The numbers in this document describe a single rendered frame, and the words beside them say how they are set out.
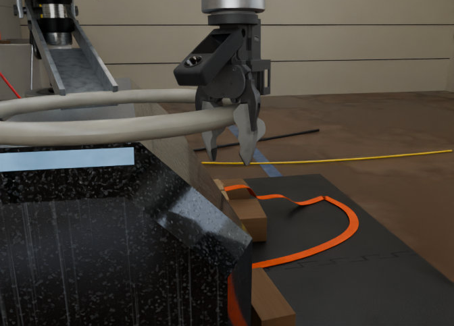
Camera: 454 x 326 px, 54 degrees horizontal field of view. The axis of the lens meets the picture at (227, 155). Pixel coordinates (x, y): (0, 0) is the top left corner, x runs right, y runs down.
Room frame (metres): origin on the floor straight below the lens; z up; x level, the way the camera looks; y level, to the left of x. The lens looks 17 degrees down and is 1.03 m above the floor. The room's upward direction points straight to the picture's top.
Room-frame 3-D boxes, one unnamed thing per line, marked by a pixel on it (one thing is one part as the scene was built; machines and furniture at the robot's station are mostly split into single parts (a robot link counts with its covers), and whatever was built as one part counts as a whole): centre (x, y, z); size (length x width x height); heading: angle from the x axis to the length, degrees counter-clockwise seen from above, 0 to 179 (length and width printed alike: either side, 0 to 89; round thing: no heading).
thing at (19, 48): (4.34, 1.98, 0.43); 1.30 x 0.62 x 0.86; 11
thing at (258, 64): (0.66, -0.01, 0.98); 0.09 x 0.08 x 0.12; 148
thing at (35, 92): (1.33, 0.49, 0.83); 0.21 x 0.21 x 0.01
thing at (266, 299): (1.34, -0.12, 0.07); 0.30 x 0.12 x 0.12; 18
